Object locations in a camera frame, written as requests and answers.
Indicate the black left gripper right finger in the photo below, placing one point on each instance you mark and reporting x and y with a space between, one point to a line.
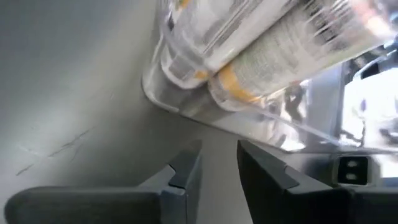
311 202

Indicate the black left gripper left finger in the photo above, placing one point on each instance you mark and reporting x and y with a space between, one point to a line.
93 205

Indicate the white Celsius energy can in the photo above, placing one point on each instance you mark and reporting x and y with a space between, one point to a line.
217 34
289 62

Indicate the clear plastic bin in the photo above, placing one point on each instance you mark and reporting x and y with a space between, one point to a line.
248 124

